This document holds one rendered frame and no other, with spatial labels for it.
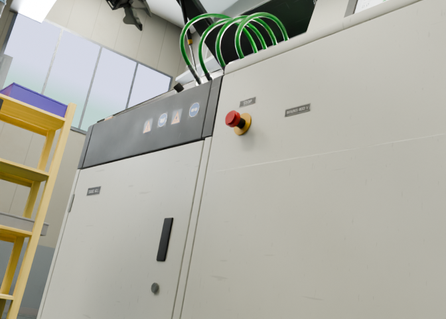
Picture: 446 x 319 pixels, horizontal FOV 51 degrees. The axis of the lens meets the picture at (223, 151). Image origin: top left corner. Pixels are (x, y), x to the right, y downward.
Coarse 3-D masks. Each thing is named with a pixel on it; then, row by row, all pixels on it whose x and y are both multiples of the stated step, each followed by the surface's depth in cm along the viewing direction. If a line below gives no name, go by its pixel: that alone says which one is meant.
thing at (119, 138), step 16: (176, 96) 127; (192, 96) 120; (208, 96) 115; (128, 112) 145; (144, 112) 137; (160, 112) 130; (96, 128) 159; (112, 128) 149; (128, 128) 141; (160, 128) 127; (176, 128) 121; (192, 128) 115; (96, 144) 154; (112, 144) 145; (128, 144) 138; (144, 144) 131; (160, 144) 124; (176, 144) 119; (96, 160) 150; (112, 160) 142
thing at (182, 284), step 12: (204, 144) 110; (204, 156) 108; (204, 168) 106; (204, 180) 105; (72, 192) 155; (192, 216) 104; (192, 228) 102; (60, 240) 150; (192, 240) 101; (48, 276) 147; (180, 288) 98; (180, 300) 97; (180, 312) 96
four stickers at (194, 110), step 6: (198, 102) 117; (192, 108) 118; (198, 108) 116; (162, 114) 129; (174, 114) 124; (180, 114) 122; (192, 114) 117; (150, 120) 133; (162, 120) 128; (174, 120) 123; (180, 120) 121; (144, 126) 134; (150, 126) 131; (144, 132) 133
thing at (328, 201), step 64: (320, 0) 145; (256, 64) 105; (320, 64) 90; (384, 64) 79; (256, 128) 98; (320, 128) 85; (384, 128) 75; (256, 192) 91; (320, 192) 80; (384, 192) 71; (192, 256) 99; (256, 256) 86; (320, 256) 75; (384, 256) 67
